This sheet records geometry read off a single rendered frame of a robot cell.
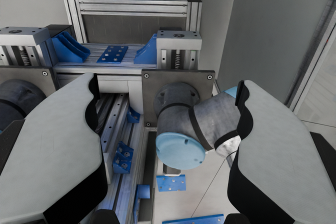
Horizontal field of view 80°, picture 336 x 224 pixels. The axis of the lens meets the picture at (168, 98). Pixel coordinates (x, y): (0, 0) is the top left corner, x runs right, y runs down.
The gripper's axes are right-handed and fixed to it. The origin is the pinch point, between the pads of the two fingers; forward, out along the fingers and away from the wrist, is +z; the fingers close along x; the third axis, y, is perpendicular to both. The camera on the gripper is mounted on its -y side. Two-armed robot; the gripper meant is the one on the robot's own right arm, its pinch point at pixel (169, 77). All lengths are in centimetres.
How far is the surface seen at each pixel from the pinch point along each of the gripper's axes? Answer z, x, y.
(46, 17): 148, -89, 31
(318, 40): 49, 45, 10
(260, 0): 99, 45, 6
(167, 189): 145, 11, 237
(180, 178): 145, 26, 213
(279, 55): 66, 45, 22
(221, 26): 148, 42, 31
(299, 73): 51, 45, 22
